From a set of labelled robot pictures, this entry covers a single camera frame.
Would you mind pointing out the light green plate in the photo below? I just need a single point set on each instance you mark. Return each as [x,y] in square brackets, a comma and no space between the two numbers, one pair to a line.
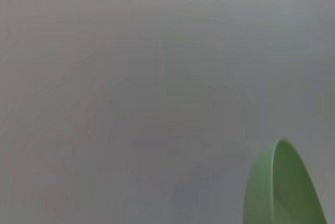
[285,187]

